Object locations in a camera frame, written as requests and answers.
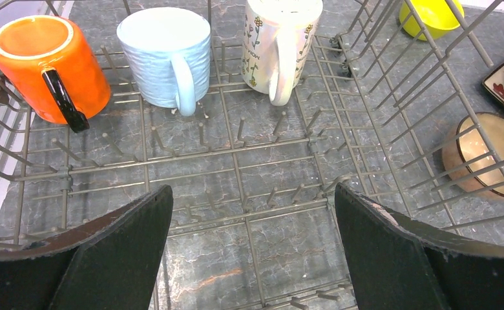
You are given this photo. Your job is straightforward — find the white floral mug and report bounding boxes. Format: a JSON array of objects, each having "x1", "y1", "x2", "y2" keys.
[{"x1": 240, "y1": 0, "x2": 324, "y2": 107}]

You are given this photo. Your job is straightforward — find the lime green bowl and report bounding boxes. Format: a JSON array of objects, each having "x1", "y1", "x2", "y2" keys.
[{"x1": 399, "y1": 0, "x2": 460, "y2": 39}]

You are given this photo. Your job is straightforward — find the grey wire dish rack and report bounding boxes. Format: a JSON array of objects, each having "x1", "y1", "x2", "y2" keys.
[{"x1": 0, "y1": 1, "x2": 504, "y2": 309}]

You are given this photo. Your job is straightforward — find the orange mug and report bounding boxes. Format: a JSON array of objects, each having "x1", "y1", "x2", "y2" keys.
[{"x1": 0, "y1": 15, "x2": 111, "y2": 133}]

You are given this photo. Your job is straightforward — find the light blue mug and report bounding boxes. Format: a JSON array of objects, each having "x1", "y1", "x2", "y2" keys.
[{"x1": 116, "y1": 6, "x2": 211, "y2": 116}]

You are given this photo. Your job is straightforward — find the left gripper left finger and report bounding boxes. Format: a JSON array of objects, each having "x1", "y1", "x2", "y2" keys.
[{"x1": 0, "y1": 185, "x2": 174, "y2": 309}]

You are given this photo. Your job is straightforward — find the beige brown-rimmed bowl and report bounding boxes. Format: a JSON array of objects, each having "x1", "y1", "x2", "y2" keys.
[{"x1": 441, "y1": 112, "x2": 504, "y2": 199}]

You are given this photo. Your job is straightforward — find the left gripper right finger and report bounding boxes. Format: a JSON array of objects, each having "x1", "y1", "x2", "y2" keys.
[{"x1": 335, "y1": 182, "x2": 504, "y2": 309}]

